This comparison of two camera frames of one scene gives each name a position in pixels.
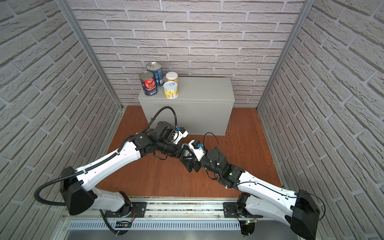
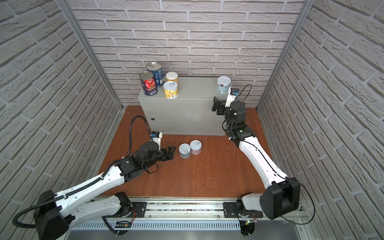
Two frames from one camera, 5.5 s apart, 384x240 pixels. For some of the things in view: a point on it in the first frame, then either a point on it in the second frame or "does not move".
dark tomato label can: [149, 83] does not move
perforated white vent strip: [158, 225] does not move
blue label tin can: [156, 68] does not move
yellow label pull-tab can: [171, 90] does not move
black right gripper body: [206, 163] to [227, 113]
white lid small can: [172, 76] does not move
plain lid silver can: [186, 152] to [223, 83]
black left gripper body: [177, 149] to [163, 154]
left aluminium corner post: [65, 5] does not move
